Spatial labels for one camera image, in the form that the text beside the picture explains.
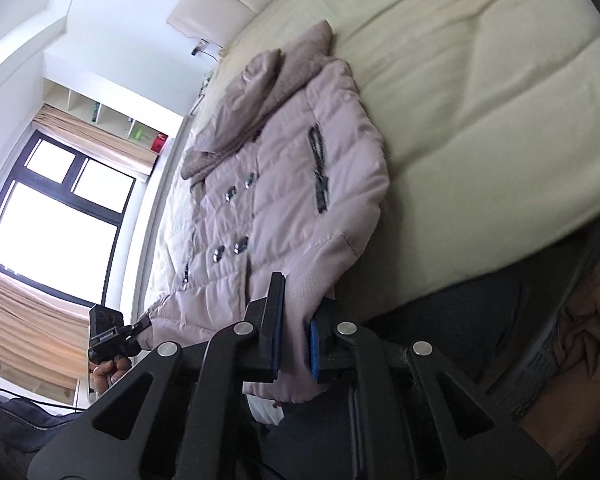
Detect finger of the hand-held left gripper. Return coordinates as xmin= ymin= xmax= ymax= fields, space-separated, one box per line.
xmin=122 ymin=316 xmax=154 ymax=337

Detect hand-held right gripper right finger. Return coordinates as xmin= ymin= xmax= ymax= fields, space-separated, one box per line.
xmin=307 ymin=300 xmax=558 ymax=480

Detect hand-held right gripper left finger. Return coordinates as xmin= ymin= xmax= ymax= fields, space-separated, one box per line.
xmin=27 ymin=271 xmax=287 ymax=480

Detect mauve hooded padded jacket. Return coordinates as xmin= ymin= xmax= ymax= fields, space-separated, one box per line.
xmin=142 ymin=19 xmax=392 ymax=405

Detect person's left hand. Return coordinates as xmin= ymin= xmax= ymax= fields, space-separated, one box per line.
xmin=91 ymin=356 xmax=132 ymax=397

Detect beige curtain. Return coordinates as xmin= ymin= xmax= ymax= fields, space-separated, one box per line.
xmin=0 ymin=259 xmax=95 ymax=392
xmin=31 ymin=104 xmax=161 ymax=172

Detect white window sill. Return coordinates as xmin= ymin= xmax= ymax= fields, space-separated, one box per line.
xmin=117 ymin=114 xmax=193 ymax=313

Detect dark zippered bag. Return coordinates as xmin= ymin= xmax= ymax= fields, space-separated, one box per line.
xmin=0 ymin=387 xmax=83 ymax=480

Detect person's dark pants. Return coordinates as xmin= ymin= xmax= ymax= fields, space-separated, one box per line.
xmin=252 ymin=265 xmax=531 ymax=480

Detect black framed window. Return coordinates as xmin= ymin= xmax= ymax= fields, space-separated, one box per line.
xmin=0 ymin=129 xmax=143 ymax=307

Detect bed with beige sheet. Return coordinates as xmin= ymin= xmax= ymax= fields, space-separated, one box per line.
xmin=145 ymin=0 xmax=600 ymax=311

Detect cream padded headboard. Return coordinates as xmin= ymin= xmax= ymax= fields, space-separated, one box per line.
xmin=166 ymin=0 xmax=283 ymax=48

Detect white open wall shelf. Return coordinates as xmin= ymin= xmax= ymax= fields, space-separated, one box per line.
xmin=42 ymin=77 xmax=181 ymax=155

